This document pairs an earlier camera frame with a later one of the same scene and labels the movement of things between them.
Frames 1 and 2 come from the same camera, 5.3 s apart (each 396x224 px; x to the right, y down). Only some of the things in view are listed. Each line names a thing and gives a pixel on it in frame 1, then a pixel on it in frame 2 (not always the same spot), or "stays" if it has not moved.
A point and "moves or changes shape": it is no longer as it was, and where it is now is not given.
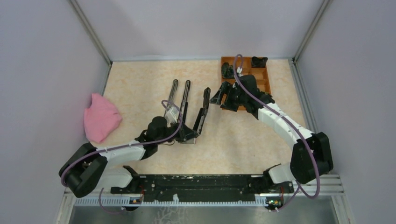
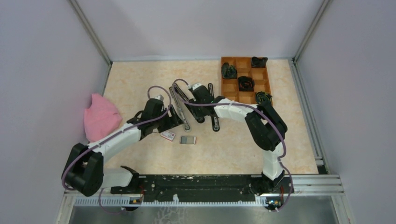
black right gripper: x=216 y=99 -> x=193 y=100
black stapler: x=185 y=102 moves or changes shape
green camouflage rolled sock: x=227 y=71 stays
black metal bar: x=200 y=122 moves or changes shape
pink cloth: x=101 y=118 stays
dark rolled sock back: x=258 y=62 stays
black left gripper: x=187 y=133 -> x=172 y=121
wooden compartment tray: x=261 y=74 stays
